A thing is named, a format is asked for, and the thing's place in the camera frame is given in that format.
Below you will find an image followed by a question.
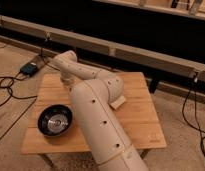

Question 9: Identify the black floor cable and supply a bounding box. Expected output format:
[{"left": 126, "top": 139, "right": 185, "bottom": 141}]
[{"left": 0, "top": 73, "right": 38, "bottom": 145}]

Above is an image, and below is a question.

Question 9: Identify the blue power adapter box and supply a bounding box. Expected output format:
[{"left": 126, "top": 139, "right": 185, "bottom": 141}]
[{"left": 20, "top": 62, "right": 38, "bottom": 76}]

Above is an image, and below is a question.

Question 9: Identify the black cable at right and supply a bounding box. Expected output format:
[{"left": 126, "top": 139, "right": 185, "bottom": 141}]
[{"left": 181, "top": 74, "right": 205, "bottom": 164}]

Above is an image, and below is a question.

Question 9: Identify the beige sponge block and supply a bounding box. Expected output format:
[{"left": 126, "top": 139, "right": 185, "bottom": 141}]
[{"left": 110, "top": 95, "right": 126, "bottom": 110}]

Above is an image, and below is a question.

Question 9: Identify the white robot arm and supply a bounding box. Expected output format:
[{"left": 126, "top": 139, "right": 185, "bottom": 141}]
[{"left": 50, "top": 50, "right": 149, "bottom": 171}]

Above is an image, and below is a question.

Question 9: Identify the black metal bowl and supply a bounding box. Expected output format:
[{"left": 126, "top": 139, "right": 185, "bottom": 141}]
[{"left": 37, "top": 104, "right": 73, "bottom": 137}]

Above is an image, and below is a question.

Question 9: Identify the wooden table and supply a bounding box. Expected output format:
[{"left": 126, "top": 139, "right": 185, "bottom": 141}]
[{"left": 21, "top": 72, "right": 166, "bottom": 154}]

